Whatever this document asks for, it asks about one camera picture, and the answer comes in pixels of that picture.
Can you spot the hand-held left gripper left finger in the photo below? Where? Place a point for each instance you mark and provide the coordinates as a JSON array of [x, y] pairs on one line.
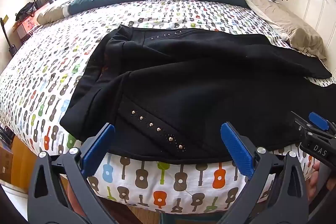
[[99, 144]]

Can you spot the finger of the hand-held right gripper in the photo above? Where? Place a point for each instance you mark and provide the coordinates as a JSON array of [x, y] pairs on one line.
[[318, 121], [302, 125]]

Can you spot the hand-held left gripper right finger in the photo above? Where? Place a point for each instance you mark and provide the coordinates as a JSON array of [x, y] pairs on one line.
[[237, 151]]

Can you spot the black pants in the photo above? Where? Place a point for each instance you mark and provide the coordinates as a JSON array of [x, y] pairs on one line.
[[183, 82]]

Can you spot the person's right hand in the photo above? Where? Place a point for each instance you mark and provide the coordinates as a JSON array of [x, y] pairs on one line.
[[315, 184]]

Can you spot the guitar print bed quilt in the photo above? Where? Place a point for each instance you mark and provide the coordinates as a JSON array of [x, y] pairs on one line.
[[52, 77]]

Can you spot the cardboard box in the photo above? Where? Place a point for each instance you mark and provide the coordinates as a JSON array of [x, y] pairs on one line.
[[5, 161]]

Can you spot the large beige pillow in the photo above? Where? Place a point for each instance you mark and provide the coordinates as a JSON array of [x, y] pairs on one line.
[[288, 26]]

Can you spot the small beige pillow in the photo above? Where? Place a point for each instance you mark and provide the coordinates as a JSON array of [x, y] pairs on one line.
[[50, 15]]

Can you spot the orange box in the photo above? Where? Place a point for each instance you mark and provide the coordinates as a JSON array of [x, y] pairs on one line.
[[27, 26]]

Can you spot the black selfie stick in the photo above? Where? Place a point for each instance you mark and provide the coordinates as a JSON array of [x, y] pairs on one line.
[[8, 40]]

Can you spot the black bag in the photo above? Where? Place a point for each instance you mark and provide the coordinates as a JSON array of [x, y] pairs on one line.
[[26, 10]]

